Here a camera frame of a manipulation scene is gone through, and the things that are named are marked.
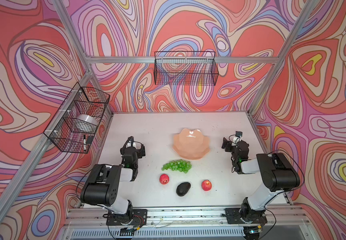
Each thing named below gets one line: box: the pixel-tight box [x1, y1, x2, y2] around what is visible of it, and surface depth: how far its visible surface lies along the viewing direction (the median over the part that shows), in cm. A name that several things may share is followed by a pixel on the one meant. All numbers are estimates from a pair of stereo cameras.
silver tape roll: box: [75, 114, 99, 130], surface depth 73 cm
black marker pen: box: [83, 134, 87, 152], surface depth 73 cm
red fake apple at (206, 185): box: [201, 179, 212, 192], surface depth 82 cm
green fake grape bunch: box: [161, 159, 192, 174], surface depth 88 cm
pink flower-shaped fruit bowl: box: [172, 128, 211, 160], surface depth 103 cm
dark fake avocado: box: [176, 182, 191, 197], surface depth 81 cm
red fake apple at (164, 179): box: [159, 173, 170, 185], surface depth 84 cm
